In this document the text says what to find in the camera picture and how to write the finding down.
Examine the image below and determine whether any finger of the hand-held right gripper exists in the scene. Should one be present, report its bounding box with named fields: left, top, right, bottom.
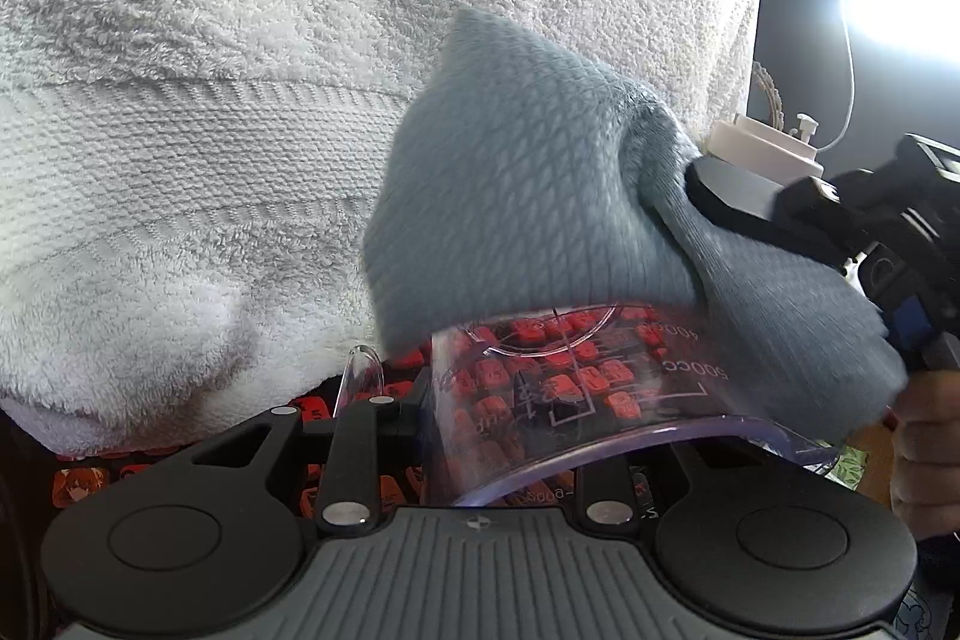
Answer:
left=898, top=299, right=931, bottom=354
left=686, top=155, right=901, bottom=270

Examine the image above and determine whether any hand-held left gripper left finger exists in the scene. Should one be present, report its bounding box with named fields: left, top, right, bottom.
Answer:
left=169, top=374, right=432, bottom=534

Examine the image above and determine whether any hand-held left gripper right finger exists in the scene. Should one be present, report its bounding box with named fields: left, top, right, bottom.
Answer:
left=577, top=443, right=762, bottom=530

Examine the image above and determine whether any clear plastic measuring cup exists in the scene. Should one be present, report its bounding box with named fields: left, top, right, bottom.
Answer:
left=334, top=302, right=842, bottom=510

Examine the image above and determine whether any pale teal cleaning cloth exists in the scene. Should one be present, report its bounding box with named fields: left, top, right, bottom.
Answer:
left=362, top=8, right=910, bottom=442

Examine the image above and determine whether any person's right hand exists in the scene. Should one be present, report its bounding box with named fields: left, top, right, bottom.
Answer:
left=889, top=370, right=960, bottom=540

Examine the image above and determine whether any green leaf print packet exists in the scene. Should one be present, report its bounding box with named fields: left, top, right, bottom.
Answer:
left=829, top=447, right=869, bottom=485

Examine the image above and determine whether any red and black keyboard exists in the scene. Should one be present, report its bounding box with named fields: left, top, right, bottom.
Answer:
left=52, top=306, right=676, bottom=525

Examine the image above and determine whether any white terry towel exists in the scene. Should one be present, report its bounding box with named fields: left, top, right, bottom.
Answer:
left=0, top=0, right=762, bottom=453

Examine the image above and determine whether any woven rope decoration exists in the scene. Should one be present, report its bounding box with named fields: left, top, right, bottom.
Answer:
left=750, top=61, right=786, bottom=133

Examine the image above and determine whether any white cable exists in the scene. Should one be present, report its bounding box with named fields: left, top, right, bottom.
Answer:
left=814, top=0, right=861, bottom=155

